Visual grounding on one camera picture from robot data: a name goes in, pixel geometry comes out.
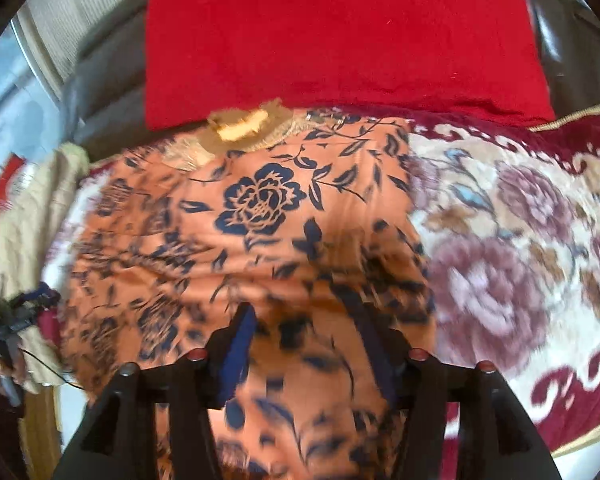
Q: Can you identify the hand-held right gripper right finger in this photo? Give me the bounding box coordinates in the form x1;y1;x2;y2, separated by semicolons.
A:
342;297;563;480

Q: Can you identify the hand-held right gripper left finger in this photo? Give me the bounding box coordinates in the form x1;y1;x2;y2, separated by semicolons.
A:
52;304;258;480

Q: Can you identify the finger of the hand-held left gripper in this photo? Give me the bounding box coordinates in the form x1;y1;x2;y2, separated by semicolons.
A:
7;282;61;333

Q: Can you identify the orange floral garment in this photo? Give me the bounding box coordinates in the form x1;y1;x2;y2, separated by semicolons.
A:
57;97;438;480

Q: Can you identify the beige quilted cloth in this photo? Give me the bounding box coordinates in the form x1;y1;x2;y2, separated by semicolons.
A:
0;142;91;396

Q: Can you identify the floral plush blanket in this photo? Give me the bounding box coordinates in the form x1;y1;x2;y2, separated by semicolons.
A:
40;105;600;480

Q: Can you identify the dark brown leather sofa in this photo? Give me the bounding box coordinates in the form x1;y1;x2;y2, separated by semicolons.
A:
60;0;600;166

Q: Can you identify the cream curtain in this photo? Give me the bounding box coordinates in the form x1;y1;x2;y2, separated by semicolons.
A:
25;0;156;86

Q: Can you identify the large red cushion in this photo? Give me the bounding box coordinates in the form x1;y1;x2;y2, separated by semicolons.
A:
144;0;556;131

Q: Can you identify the thin black cable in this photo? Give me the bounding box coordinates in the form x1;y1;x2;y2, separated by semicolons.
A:
20;347;88;392

